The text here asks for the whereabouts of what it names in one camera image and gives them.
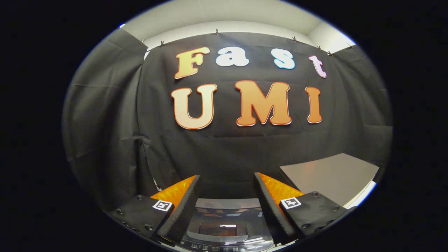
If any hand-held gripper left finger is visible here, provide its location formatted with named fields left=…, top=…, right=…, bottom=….
left=108, top=174, right=202, bottom=245

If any black backdrop cloth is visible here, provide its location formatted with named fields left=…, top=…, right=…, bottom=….
left=62, top=28, right=393, bottom=214

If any row of black cloth clips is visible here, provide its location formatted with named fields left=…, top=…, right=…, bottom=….
left=140, top=29, right=354, bottom=56

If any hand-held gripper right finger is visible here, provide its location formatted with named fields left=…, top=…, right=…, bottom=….
left=253, top=171, right=352, bottom=245

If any washing machine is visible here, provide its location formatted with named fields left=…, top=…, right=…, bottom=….
left=175, top=198, right=280, bottom=252

